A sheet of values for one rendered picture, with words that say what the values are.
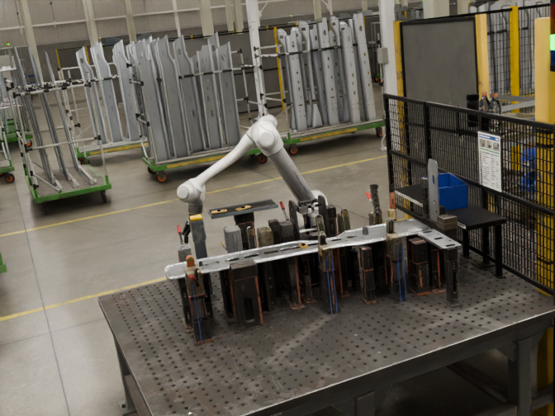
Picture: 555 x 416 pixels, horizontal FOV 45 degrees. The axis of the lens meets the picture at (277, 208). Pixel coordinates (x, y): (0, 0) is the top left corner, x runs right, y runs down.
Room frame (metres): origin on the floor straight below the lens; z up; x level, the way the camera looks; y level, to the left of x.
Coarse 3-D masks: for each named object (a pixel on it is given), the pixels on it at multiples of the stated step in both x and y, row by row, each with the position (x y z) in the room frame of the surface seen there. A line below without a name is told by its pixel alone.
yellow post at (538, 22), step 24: (552, 72) 2.94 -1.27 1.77; (552, 96) 2.95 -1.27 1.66; (552, 120) 2.94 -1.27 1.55; (552, 144) 2.94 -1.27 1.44; (552, 168) 2.94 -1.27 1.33; (552, 192) 2.94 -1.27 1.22; (552, 216) 2.94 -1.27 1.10; (552, 240) 2.94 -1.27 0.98; (552, 264) 2.94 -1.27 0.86; (552, 336) 2.94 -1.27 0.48; (552, 360) 2.94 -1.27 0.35; (552, 408) 2.94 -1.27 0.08
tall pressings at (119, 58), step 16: (96, 48) 12.41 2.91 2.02; (128, 48) 12.80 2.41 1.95; (80, 64) 12.25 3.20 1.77; (96, 64) 12.58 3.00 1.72; (128, 80) 12.30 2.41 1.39; (96, 96) 12.27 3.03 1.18; (112, 96) 12.39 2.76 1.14; (128, 96) 12.27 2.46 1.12; (96, 112) 12.26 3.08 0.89; (112, 112) 12.37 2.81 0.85; (128, 112) 12.23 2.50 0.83; (96, 128) 12.23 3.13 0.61; (112, 128) 12.33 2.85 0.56; (128, 128) 12.12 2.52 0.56; (144, 128) 12.74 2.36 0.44
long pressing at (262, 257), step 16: (384, 224) 3.42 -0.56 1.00; (400, 224) 3.40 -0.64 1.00; (416, 224) 3.37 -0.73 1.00; (304, 240) 3.30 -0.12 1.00; (352, 240) 3.22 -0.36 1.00; (368, 240) 3.19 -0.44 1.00; (384, 240) 3.20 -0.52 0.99; (224, 256) 3.21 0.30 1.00; (240, 256) 3.18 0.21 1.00; (256, 256) 3.15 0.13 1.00; (272, 256) 3.12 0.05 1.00; (288, 256) 3.11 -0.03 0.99; (176, 272) 3.05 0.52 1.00; (208, 272) 3.02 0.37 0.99
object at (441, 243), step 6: (420, 234) 3.19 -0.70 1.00; (426, 234) 3.18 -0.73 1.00; (432, 234) 3.17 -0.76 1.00; (438, 234) 3.16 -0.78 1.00; (426, 240) 3.12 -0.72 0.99; (432, 240) 3.08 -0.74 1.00; (438, 240) 3.07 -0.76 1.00; (444, 240) 3.06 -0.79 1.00; (450, 240) 3.05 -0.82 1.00; (438, 246) 3.00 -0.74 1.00; (444, 246) 2.98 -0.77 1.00; (450, 246) 2.97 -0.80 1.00; (456, 246) 2.97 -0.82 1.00
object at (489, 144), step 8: (480, 136) 3.43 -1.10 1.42; (488, 136) 3.35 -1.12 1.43; (496, 136) 3.28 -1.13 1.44; (480, 144) 3.43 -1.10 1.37; (488, 144) 3.36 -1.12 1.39; (496, 144) 3.28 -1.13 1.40; (488, 152) 3.36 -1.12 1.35; (496, 152) 3.28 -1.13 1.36; (488, 160) 3.36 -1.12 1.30; (496, 160) 3.28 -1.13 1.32; (488, 168) 3.36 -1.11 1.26; (496, 168) 3.29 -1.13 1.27; (480, 176) 3.44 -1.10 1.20; (488, 176) 3.36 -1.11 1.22; (496, 176) 3.29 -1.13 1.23; (480, 184) 3.44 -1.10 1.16; (488, 184) 3.37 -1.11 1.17; (496, 184) 3.29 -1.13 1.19
